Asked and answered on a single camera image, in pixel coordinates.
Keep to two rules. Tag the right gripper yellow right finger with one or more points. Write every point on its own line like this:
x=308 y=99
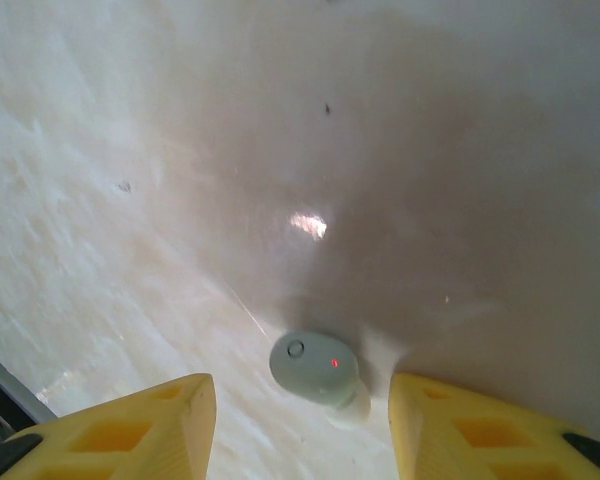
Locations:
x=480 y=440

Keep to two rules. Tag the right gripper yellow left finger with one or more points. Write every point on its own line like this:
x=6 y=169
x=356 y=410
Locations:
x=120 y=440

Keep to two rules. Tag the aluminium mounting rail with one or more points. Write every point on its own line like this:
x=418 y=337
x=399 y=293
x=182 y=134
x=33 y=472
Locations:
x=25 y=392

